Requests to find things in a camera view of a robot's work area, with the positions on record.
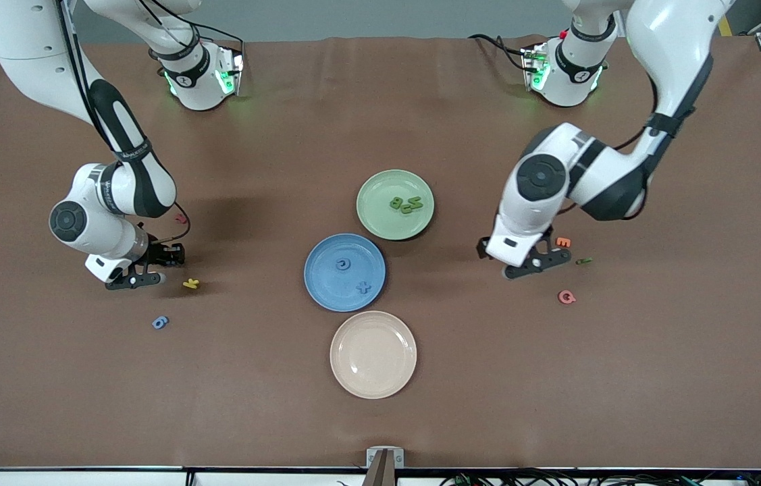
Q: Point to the tan post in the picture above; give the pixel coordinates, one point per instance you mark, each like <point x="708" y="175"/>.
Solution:
<point x="380" y="476"/>

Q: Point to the blue foam number 6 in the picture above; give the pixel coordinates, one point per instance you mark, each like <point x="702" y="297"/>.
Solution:
<point x="162" y="321"/>

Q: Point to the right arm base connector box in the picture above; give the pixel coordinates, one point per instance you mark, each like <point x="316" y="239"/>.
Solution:
<point x="230" y="71"/>

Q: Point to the blue plate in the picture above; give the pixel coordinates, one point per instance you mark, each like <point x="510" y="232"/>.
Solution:
<point x="333" y="290"/>

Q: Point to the blue foam plus sign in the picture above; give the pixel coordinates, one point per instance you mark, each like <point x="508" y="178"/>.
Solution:
<point x="363" y="287"/>

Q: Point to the beige plate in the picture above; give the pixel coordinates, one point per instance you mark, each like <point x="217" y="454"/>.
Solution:
<point x="373" y="354"/>

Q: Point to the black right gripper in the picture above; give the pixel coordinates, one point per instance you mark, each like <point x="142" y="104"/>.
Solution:
<point x="163" y="254"/>

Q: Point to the pink foam letter Q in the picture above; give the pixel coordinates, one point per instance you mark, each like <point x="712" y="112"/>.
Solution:
<point x="561" y="298"/>

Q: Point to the small metal bracket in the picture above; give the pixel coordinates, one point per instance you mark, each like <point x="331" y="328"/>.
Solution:
<point x="372" y="459"/>

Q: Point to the blue foam letter c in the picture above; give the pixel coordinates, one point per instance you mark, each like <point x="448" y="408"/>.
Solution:
<point x="338" y="264"/>

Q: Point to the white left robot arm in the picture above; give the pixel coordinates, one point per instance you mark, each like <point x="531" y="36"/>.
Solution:
<point x="664" y="40"/>

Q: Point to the green foam letter N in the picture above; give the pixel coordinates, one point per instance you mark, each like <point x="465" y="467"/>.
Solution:
<point x="417" y="201"/>

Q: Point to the brown table cover sheet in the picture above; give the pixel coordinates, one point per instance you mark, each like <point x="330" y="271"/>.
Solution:
<point x="150" y="405"/>

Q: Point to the orange foam letter E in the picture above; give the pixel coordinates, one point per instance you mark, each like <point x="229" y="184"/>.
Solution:
<point x="564" y="241"/>

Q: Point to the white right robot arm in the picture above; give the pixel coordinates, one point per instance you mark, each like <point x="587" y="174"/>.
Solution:
<point x="22" y="40"/>

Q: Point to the yellow foam letter k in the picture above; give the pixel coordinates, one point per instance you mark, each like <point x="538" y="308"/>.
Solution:
<point x="190" y="283"/>

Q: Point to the green plate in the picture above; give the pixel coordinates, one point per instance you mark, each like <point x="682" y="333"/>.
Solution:
<point x="380" y="216"/>

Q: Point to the green foam letter B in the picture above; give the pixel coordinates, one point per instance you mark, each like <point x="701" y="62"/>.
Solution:
<point x="396" y="202"/>

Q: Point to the green foam letter U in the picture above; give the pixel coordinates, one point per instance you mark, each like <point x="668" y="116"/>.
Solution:
<point x="406" y="209"/>

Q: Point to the yellow floor tape strip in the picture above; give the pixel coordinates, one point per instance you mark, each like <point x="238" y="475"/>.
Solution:
<point x="725" y="27"/>

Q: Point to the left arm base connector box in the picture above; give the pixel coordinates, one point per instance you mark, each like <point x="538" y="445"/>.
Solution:
<point x="534" y="67"/>

